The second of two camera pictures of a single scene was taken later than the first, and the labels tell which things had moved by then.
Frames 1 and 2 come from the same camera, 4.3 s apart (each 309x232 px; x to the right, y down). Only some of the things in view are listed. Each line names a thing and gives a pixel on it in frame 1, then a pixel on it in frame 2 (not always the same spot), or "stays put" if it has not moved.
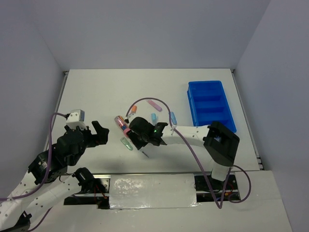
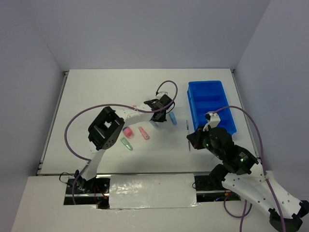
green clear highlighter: [127, 144] stays put
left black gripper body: [89, 141] -> [162, 118]
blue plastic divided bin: [209, 103] stays put
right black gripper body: [138, 140] -> [206, 143]
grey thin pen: [145, 154] -> [187, 125]
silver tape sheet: [152, 191] stays put
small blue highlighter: [173, 118] stays put
